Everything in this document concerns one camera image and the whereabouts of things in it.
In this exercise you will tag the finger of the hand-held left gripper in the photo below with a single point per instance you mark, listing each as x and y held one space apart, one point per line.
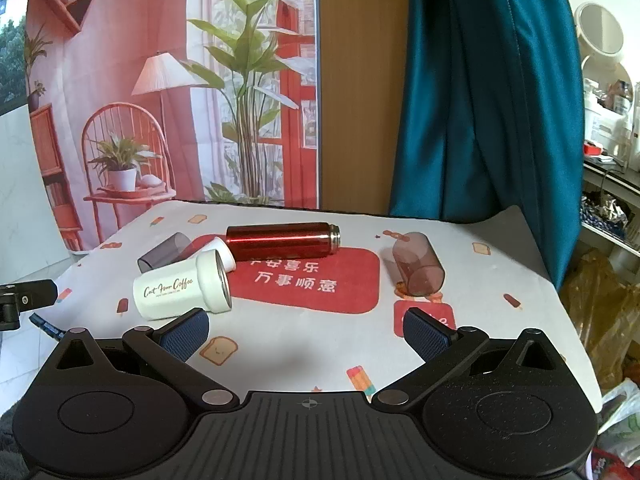
35 292

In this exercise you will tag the yellow plastic bag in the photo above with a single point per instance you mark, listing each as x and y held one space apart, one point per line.
607 310

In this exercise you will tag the round white mirror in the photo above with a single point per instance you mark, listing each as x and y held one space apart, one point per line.
600 30

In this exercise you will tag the printed wall tapestry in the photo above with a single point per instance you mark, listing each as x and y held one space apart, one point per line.
165 85

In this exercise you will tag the printed tablecloth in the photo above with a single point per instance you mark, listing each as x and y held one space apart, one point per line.
300 345

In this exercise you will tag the teal curtain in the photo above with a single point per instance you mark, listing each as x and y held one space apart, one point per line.
480 100

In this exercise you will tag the red packet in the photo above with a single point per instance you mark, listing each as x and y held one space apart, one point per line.
607 465

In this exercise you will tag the red metal thermos cup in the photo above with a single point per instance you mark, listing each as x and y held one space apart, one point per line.
280 241

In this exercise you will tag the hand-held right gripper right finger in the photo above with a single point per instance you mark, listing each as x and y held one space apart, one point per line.
426 336

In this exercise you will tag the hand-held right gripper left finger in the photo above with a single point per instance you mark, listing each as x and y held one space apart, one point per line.
184 334

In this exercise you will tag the grey translucent cup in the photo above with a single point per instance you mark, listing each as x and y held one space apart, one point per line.
161 254

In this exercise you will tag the brown translucent cup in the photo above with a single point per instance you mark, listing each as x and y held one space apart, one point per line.
417 264

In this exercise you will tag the white coffee cup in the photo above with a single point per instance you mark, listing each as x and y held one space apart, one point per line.
170 290

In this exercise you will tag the white storage shelf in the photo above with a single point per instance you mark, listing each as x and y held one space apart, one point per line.
612 125

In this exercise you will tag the white plastic bag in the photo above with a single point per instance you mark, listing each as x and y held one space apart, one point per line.
622 415

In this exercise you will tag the silver foil bag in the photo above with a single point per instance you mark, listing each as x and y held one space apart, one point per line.
602 212

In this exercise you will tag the grey cloth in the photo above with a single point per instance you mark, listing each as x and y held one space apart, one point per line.
10 440

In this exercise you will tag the wooden panel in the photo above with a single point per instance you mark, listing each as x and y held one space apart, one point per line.
360 85

